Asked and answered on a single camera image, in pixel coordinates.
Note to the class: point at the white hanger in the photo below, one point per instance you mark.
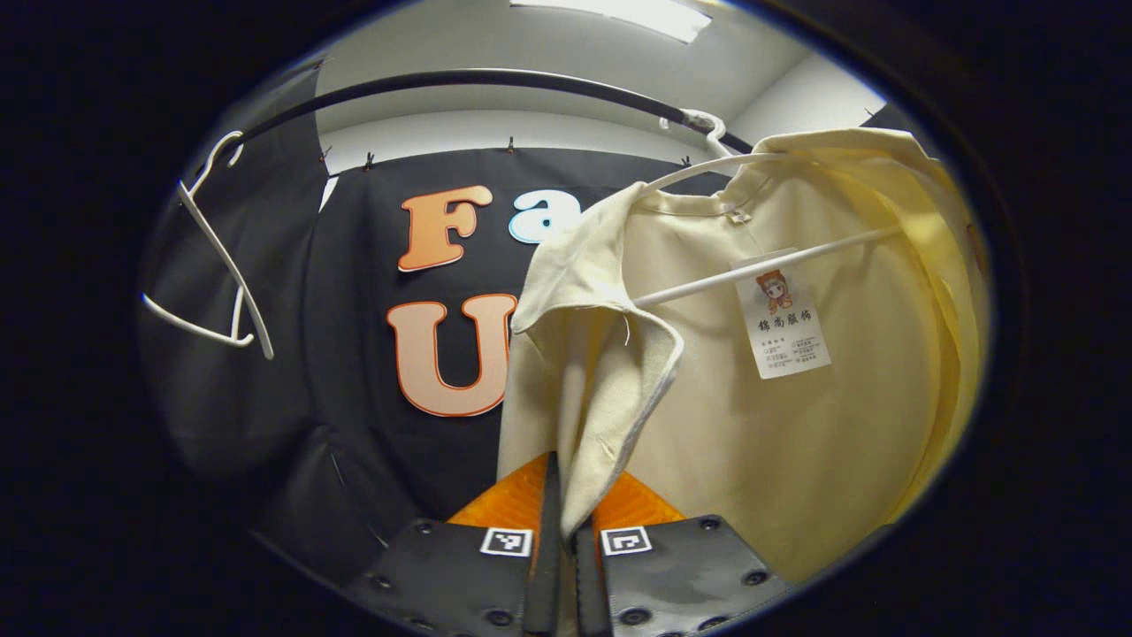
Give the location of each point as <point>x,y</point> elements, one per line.
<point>707,282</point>
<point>263,341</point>

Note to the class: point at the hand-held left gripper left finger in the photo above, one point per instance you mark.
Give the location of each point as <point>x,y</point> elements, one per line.
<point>546,575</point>

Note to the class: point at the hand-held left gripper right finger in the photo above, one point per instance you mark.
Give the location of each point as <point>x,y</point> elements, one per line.
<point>591,593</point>

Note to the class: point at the cream button shirt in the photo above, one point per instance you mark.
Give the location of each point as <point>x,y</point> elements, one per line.
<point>752,442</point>

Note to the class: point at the black clothes rack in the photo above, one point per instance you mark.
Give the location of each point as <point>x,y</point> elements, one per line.
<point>486,78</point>

